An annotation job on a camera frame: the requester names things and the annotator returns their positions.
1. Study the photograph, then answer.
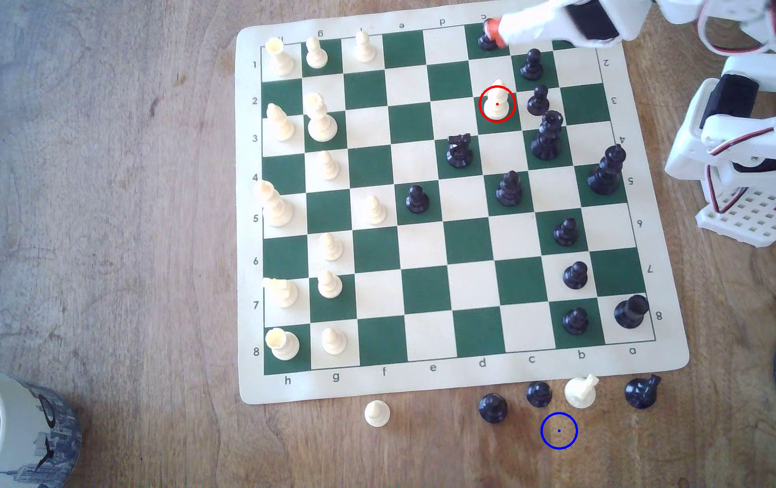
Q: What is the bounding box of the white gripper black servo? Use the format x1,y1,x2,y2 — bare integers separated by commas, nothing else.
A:
483,0,653,48

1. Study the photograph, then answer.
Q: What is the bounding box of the black queen chess piece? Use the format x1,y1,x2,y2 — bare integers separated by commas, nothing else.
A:
531,110,564,161

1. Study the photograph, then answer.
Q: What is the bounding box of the black knight chess piece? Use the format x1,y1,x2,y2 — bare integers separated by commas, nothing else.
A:
446,133,474,169
624,374,662,410

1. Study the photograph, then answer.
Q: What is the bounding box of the black king chess piece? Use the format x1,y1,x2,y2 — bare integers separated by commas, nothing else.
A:
588,144,627,196

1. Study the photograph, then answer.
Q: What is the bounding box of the black bishop chess piece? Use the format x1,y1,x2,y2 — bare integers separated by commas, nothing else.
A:
495,170,523,207

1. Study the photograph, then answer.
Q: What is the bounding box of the white queen chess piece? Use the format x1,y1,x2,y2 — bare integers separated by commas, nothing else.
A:
303,92,339,143

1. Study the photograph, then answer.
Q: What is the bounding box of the white rook chess piece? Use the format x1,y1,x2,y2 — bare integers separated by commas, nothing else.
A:
264,37,296,77
265,328,301,361

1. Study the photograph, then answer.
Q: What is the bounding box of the white bishop chess piece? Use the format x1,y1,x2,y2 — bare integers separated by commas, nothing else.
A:
266,103,296,142

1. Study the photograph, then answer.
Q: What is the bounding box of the green white chess mat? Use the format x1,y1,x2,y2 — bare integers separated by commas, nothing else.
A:
235,0,691,406

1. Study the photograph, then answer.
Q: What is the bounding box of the white king chess piece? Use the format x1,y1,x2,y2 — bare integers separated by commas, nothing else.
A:
254,179,294,228

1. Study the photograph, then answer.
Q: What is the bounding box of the white knight chess piece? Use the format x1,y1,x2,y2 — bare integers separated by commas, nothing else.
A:
263,277,299,309
564,374,599,409

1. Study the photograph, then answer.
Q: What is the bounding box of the white mug with skyline print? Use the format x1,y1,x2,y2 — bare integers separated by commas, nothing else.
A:
0,362,83,488

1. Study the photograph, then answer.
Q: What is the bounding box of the red white servo wire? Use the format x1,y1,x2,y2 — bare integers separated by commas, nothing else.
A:
708,125,776,216
697,0,776,57

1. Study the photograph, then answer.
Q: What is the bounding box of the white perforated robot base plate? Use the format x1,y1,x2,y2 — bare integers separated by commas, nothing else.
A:
695,186,776,248

